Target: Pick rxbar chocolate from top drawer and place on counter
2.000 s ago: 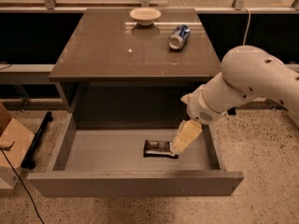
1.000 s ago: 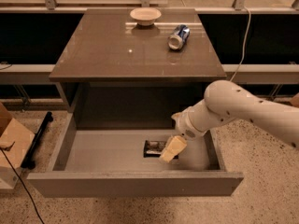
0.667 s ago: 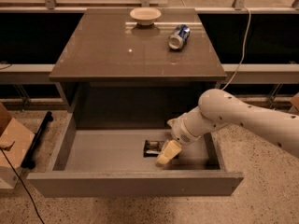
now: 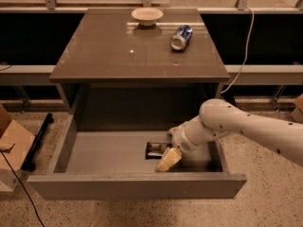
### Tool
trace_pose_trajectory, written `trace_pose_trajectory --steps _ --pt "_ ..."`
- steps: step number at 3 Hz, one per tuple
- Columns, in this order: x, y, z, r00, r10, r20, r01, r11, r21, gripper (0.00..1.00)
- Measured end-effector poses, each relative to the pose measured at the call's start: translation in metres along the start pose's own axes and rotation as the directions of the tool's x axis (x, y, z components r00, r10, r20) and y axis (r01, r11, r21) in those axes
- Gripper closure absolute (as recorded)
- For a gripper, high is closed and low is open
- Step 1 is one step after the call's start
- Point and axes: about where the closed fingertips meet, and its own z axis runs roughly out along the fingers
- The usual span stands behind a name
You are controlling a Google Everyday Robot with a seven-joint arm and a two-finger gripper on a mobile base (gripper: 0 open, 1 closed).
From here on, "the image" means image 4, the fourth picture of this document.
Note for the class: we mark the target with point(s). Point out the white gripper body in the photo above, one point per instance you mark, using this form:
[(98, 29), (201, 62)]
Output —
[(180, 139)]

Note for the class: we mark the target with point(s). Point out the black rxbar chocolate wrapper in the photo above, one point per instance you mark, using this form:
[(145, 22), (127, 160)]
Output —
[(155, 150)]

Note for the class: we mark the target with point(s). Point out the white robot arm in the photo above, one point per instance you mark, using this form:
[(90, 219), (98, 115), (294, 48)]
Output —
[(217, 118)]

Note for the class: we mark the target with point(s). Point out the grey cabinet with glossy top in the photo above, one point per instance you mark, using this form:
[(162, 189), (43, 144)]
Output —
[(112, 50)]

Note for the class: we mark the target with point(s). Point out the open grey drawer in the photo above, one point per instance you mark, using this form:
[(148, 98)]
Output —
[(101, 155)]

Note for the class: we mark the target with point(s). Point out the blue soda can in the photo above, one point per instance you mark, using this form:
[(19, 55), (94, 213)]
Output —
[(181, 38)]

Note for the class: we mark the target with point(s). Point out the white ceramic bowl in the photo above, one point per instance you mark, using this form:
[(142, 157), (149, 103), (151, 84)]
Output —
[(147, 16)]

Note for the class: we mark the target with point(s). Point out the black bar on floor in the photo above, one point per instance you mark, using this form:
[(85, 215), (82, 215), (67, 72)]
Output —
[(28, 163)]

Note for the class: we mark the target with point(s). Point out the cardboard box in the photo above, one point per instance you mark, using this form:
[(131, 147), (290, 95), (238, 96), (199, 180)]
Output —
[(15, 141)]

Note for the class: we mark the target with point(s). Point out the white window rail frame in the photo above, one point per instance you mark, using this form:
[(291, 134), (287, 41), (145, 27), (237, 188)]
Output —
[(12, 74)]

